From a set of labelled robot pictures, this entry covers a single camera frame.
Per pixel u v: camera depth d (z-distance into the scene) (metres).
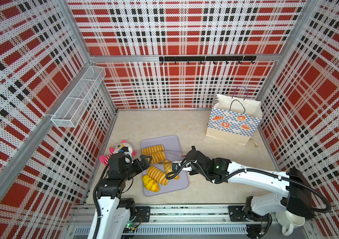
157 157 0.89
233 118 0.86
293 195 0.39
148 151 0.93
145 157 0.69
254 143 0.98
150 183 0.80
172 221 0.73
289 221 0.65
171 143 1.05
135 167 0.66
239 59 0.89
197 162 0.54
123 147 0.70
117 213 0.61
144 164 0.66
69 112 0.91
